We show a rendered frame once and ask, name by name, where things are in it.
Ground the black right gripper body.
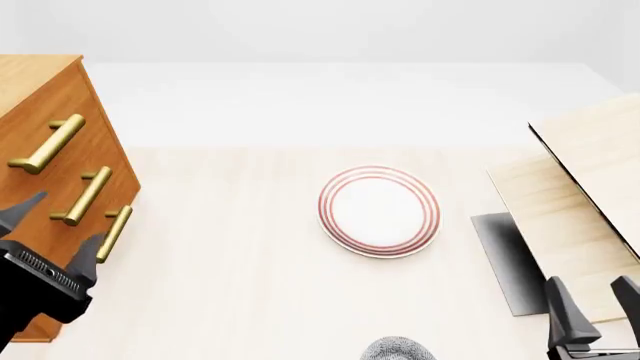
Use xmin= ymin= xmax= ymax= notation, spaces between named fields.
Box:
xmin=546 ymin=345 xmax=640 ymax=360

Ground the small wooden drawer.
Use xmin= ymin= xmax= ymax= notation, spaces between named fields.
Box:
xmin=74 ymin=164 xmax=143 ymax=341

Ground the medium brass drawer handle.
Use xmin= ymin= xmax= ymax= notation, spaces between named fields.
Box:
xmin=49 ymin=165 xmax=114 ymax=227

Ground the wooden cabinet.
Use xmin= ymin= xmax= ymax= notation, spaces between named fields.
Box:
xmin=0 ymin=54 xmax=143 ymax=344

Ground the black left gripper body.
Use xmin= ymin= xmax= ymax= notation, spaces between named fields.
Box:
xmin=0 ymin=238 xmax=94 ymax=339

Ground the large wooden drawer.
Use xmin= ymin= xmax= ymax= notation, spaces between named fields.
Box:
xmin=0 ymin=61 xmax=117 ymax=228

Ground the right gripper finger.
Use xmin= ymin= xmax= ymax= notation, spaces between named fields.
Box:
xmin=544 ymin=275 xmax=603 ymax=351
xmin=610 ymin=274 xmax=640 ymax=339

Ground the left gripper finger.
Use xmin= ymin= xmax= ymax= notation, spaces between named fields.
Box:
xmin=0 ymin=191 xmax=49 ymax=240
xmin=64 ymin=232 xmax=107 ymax=291

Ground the long brass drawer handle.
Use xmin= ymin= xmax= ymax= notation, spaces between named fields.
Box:
xmin=7 ymin=113 xmax=87 ymax=176

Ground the white plate with red rings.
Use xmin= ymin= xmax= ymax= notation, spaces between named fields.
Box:
xmin=317 ymin=164 xmax=444 ymax=260

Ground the pale wooden board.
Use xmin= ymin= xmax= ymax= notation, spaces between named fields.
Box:
xmin=486 ymin=154 xmax=640 ymax=324

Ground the short brass drawer handle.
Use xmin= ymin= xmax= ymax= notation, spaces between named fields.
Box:
xmin=95 ymin=204 xmax=134 ymax=264

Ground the medium wooden drawer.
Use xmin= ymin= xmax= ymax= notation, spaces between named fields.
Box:
xmin=0 ymin=126 xmax=135 ymax=264

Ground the grey speckled bowl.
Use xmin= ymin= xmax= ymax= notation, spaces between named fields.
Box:
xmin=359 ymin=336 xmax=439 ymax=360

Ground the pale wooden panel black edge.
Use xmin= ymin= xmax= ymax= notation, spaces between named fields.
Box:
xmin=527 ymin=93 xmax=640 ymax=262

